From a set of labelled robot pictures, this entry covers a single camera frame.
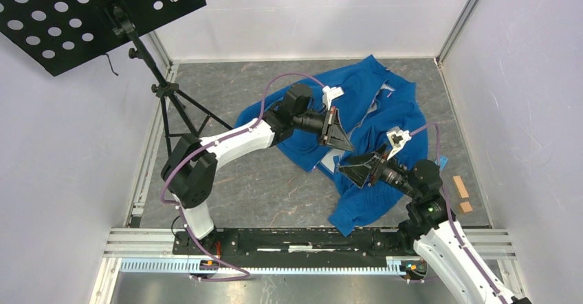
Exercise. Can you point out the small wooden block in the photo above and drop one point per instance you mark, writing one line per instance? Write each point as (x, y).
(465, 207)

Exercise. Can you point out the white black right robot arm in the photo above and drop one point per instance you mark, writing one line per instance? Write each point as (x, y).
(431, 230)

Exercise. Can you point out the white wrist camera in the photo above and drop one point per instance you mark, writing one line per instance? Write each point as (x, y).
(397, 139)
(329, 94)

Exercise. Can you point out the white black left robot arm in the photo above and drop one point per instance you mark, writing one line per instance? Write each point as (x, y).
(189, 173)

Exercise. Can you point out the long wooden block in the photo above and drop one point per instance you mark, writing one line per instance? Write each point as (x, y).
(460, 186)

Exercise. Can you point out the blue zip-up jacket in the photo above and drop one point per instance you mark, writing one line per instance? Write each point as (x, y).
(375, 100)

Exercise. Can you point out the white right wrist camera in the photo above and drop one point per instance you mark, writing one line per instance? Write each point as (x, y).
(397, 139)

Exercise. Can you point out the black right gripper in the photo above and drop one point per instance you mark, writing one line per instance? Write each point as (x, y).
(359, 167)

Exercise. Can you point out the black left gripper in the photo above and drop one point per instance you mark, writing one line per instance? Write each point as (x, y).
(333, 118)

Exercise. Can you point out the small blue block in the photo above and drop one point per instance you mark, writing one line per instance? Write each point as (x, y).
(441, 162)

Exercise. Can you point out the aluminium frame rail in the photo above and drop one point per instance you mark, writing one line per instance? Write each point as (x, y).
(165, 250)

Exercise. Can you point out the black perforated music stand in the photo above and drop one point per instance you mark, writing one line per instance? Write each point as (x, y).
(63, 34)

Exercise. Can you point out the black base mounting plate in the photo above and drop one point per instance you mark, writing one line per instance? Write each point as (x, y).
(369, 247)

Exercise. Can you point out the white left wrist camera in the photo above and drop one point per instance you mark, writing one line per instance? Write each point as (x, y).
(329, 94)

